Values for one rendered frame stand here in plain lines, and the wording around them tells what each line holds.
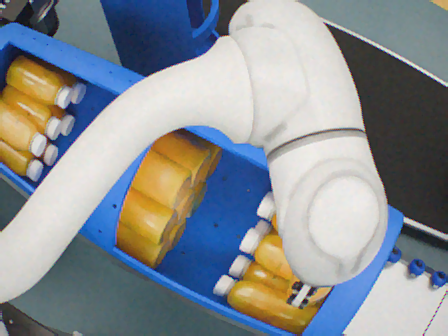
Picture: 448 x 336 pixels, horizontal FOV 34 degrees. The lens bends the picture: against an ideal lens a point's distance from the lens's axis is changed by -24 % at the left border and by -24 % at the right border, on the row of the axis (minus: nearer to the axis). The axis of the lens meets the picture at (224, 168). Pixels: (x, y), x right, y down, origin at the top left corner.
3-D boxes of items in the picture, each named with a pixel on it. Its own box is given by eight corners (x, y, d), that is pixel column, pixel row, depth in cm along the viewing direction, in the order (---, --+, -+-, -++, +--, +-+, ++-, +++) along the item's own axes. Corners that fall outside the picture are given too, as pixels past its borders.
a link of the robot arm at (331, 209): (383, 270, 84) (363, 153, 87) (405, 248, 69) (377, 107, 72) (288, 302, 84) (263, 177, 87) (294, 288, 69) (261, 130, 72)
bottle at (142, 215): (155, 253, 140) (74, 201, 142) (172, 233, 145) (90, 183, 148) (164, 223, 136) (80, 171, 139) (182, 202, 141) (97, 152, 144)
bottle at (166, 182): (175, 193, 133) (87, 142, 136) (169, 219, 139) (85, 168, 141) (197, 162, 138) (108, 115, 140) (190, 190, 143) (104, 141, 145)
